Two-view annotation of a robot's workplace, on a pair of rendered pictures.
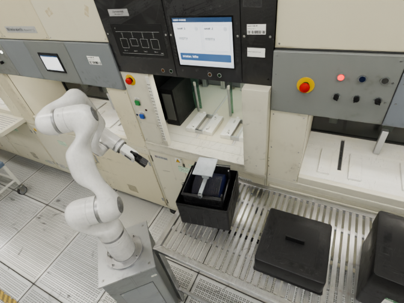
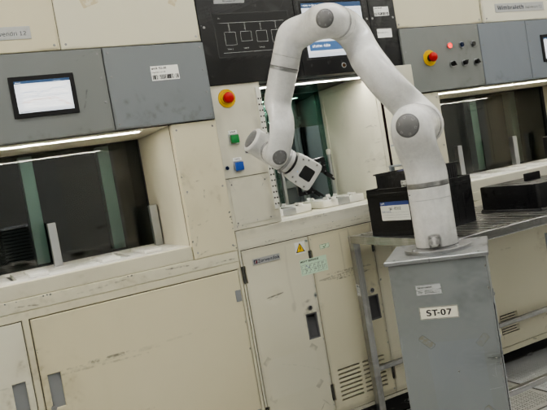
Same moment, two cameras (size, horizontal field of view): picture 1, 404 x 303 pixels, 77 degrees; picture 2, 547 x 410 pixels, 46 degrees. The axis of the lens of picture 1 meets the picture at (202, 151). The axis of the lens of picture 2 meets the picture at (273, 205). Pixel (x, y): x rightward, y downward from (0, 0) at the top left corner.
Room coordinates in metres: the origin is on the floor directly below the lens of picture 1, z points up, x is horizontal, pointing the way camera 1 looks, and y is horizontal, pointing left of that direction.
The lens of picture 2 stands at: (0.13, 2.34, 1.07)
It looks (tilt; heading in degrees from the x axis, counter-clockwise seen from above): 3 degrees down; 301
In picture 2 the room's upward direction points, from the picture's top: 10 degrees counter-clockwise
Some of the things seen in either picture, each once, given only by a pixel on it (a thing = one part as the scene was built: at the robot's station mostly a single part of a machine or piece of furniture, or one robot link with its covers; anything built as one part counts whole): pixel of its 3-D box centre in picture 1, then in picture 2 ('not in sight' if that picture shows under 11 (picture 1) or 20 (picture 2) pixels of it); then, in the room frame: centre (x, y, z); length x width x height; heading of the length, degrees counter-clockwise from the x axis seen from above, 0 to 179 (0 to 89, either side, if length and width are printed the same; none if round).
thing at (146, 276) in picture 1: (145, 281); (457, 375); (0.70, 0.49, 0.38); 0.28 x 0.28 x 0.76; 12
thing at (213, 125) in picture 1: (204, 122); (277, 210); (1.53, -0.06, 0.89); 0.22 x 0.21 x 0.04; 147
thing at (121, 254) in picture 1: (118, 241); (432, 217); (0.70, 0.49, 0.85); 0.19 x 0.19 x 0.18
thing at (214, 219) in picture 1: (209, 196); (420, 205); (0.89, 0.00, 0.85); 0.28 x 0.28 x 0.17; 67
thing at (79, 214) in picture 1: (94, 219); (418, 146); (0.70, 0.52, 1.07); 0.19 x 0.12 x 0.24; 93
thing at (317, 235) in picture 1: (293, 244); (533, 189); (0.55, -0.34, 0.83); 0.29 x 0.29 x 0.13; 58
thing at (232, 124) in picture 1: (239, 128); (330, 199); (1.39, -0.28, 0.89); 0.22 x 0.21 x 0.04; 147
